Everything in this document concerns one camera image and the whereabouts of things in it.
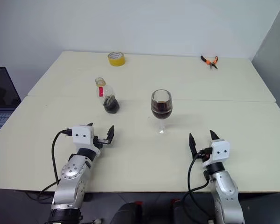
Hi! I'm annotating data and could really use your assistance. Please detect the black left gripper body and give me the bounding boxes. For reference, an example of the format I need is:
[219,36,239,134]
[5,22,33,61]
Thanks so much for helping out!
[91,135,104,150]

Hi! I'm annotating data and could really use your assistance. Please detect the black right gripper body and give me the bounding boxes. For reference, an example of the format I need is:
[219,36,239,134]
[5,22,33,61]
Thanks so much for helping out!
[197,149,212,163]

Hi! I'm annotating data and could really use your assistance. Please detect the clear plastic drink bottle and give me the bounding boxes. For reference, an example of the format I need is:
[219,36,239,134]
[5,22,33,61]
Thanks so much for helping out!
[94,77,120,115]

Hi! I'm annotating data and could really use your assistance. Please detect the clear wine glass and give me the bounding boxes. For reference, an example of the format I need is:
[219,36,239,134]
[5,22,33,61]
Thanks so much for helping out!
[150,89,173,135]

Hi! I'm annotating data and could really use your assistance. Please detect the yellow tape roll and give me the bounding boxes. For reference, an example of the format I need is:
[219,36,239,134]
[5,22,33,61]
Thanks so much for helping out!
[107,51,126,67]

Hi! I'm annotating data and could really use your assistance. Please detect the orange black pliers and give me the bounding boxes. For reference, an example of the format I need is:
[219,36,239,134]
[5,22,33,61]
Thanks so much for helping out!
[200,55,219,70]

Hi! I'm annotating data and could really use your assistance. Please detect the dark rounded shape red tab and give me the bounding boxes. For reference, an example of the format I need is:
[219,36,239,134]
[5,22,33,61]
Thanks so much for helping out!
[109,201,144,224]

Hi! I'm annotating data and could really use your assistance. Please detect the dark laptop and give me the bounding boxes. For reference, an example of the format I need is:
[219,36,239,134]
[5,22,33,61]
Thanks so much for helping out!
[0,67,22,140]

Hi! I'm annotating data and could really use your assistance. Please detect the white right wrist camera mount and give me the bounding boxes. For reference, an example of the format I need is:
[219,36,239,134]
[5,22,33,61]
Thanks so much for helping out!
[202,139,231,168]

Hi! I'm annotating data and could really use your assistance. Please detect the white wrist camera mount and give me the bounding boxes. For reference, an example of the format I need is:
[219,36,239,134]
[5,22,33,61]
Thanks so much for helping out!
[202,139,231,168]
[71,125,101,156]

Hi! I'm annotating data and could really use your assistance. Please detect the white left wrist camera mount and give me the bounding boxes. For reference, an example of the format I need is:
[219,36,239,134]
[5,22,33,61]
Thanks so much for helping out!
[71,125,101,156]

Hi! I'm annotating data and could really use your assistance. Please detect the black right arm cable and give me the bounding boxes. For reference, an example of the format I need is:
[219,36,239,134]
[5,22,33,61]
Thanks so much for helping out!
[182,147,212,224]

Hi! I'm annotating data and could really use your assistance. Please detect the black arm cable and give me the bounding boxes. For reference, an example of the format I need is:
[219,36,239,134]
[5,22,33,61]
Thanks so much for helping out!
[38,127,73,203]
[182,147,212,224]

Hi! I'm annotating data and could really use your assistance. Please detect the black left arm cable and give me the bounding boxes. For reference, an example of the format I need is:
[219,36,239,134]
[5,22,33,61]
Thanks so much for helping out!
[38,127,73,203]

